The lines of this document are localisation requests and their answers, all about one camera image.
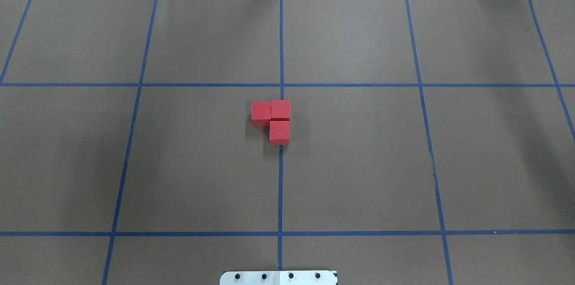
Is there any red block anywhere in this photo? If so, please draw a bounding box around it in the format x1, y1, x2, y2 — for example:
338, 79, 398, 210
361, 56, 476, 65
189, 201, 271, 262
270, 99, 291, 121
251, 101, 271, 127
269, 120, 290, 146

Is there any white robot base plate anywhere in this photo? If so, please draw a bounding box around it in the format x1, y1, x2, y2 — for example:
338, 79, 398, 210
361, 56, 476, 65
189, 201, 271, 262
219, 270, 338, 285

